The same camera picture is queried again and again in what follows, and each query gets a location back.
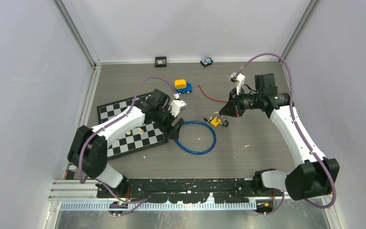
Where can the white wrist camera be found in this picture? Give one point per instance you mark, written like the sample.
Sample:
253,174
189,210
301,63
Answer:
238,79
176,106

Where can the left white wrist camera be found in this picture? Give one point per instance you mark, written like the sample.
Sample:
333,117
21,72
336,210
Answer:
176,106

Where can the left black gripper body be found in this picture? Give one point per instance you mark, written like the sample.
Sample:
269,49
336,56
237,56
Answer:
164,119

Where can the yellow black padlock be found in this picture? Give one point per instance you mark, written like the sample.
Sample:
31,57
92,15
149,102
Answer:
216,121

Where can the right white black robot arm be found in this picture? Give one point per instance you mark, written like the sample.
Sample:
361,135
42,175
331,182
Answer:
314,174

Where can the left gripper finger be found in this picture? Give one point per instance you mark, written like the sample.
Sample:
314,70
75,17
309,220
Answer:
172,132
177,125

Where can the black blue owl toy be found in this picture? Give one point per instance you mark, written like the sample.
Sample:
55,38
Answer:
206,61

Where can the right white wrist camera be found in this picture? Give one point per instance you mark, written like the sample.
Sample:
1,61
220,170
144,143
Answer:
238,79

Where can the perforated metal rail strip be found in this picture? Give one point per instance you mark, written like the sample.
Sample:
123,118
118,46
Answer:
108,205

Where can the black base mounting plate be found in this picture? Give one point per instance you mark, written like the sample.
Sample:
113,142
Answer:
188,190

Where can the blue yellow toy car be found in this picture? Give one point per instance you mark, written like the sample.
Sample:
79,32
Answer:
183,87

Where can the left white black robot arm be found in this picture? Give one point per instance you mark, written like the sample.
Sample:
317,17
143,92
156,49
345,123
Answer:
88,151

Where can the light wooden chess pawn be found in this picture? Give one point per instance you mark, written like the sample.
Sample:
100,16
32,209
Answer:
141,131

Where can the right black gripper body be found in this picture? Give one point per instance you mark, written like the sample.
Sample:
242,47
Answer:
246,101

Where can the black white chessboard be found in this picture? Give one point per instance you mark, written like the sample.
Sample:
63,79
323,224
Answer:
128,144

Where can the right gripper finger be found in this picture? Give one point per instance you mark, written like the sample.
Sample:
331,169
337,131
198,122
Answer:
232,100
228,110

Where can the small black square box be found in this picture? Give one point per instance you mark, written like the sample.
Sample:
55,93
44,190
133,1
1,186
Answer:
160,61

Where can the blue ring hoop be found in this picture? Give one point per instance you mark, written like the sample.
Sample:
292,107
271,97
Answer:
198,152

